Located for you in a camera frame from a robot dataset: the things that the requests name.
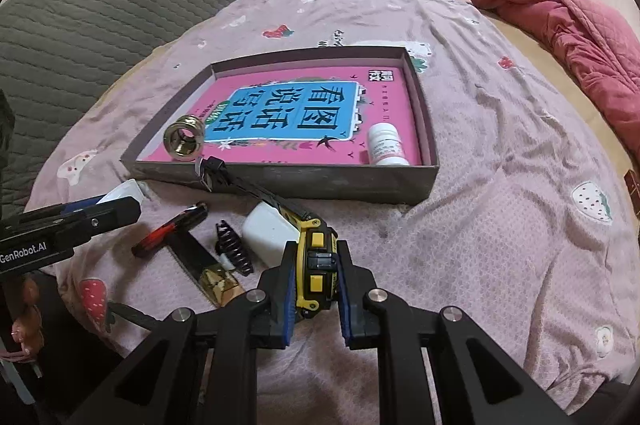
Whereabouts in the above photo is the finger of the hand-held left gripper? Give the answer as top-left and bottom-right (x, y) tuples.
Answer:
(0, 200), (108, 232)
(47, 196), (142, 251)

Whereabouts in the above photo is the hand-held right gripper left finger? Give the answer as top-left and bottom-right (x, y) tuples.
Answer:
(65, 241), (302, 425)

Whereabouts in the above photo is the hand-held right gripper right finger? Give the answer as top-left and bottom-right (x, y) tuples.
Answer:
(336, 240), (576, 425)

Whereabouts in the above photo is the white ribbed jar lid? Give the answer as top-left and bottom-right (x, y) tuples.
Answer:
(95, 178), (144, 207)

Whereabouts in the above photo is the red and black pen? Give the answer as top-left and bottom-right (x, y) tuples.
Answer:
(131, 201), (209, 259)

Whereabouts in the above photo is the yellow and black tape measure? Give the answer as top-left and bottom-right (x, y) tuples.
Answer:
(198, 156), (344, 320)

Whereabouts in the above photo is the white plastic case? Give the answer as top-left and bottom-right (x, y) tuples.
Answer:
(242, 200), (301, 269)

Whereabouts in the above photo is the black hair clip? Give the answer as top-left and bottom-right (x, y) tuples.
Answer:
(214, 219), (255, 276)

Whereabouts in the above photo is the black and gold bar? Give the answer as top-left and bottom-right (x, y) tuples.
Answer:
(167, 232), (246, 309)

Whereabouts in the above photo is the brass pipe fitting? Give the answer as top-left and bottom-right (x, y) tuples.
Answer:
(162, 116), (205, 161)

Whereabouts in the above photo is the shallow grey cardboard box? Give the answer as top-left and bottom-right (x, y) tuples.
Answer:
(120, 46), (441, 206)

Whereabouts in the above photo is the white pill bottle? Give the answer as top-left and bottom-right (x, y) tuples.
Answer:
(367, 123), (410, 167)

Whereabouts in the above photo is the person's left hand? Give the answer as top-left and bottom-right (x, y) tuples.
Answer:
(0, 277), (46, 363)

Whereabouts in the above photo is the purple printed bedsheet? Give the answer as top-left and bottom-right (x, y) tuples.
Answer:
(25, 0), (634, 414)

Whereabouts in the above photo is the pink book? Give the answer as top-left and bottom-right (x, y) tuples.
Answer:
(137, 66), (424, 166)

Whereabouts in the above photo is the small brown box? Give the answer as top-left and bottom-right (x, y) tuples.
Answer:
(623, 170), (640, 219)

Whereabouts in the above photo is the pink quilted duvet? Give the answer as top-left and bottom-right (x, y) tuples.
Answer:
(455, 0), (640, 167)

